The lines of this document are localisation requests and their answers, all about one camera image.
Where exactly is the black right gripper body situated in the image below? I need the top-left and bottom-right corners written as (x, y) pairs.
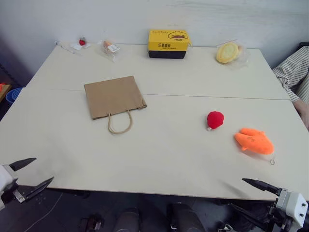
top-left (267, 199), bottom-right (294, 232)

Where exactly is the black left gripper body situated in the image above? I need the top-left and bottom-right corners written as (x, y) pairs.
top-left (0, 182), bottom-right (26, 206)

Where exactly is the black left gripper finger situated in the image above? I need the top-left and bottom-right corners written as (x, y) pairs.
top-left (23, 176), bottom-right (55, 201)
top-left (8, 158), bottom-right (37, 172)

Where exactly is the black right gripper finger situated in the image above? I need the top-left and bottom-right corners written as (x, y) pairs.
top-left (241, 178), bottom-right (282, 196)
top-left (229, 203), bottom-right (270, 229)

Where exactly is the yellow toy in plastic bag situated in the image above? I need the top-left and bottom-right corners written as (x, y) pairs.
top-left (215, 39), bottom-right (250, 71)

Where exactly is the orange plush fish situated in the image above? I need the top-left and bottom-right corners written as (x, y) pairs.
top-left (233, 127), bottom-right (277, 166)

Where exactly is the small dark device on floor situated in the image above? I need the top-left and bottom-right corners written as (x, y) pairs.
top-left (80, 213), bottom-right (105, 232)

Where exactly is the blue plastic bucket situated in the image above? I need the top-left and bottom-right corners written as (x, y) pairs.
top-left (5, 87), bottom-right (24, 104)

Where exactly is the wooden box with orange item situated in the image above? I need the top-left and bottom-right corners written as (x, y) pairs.
top-left (0, 83), bottom-right (12, 102)

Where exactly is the person in striped shirt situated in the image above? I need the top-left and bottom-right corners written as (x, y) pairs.
top-left (272, 45), bottom-right (309, 105)

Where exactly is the small flat clear packet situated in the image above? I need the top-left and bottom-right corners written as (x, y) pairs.
top-left (70, 42), bottom-right (91, 51)

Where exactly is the yellow round plush toy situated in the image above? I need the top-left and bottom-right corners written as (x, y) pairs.
top-left (216, 43), bottom-right (240, 65)

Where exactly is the small orange toy in packet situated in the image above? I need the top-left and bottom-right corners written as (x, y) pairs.
top-left (97, 39), bottom-right (121, 63)

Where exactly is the yellow duck print box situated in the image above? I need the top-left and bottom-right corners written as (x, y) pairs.
top-left (147, 29), bottom-right (193, 59)

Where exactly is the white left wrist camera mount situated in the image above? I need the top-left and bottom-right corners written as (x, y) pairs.
top-left (0, 164), bottom-right (19, 193)

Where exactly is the brown paper bag with handles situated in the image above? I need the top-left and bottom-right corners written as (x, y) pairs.
top-left (84, 75), bottom-right (148, 135)

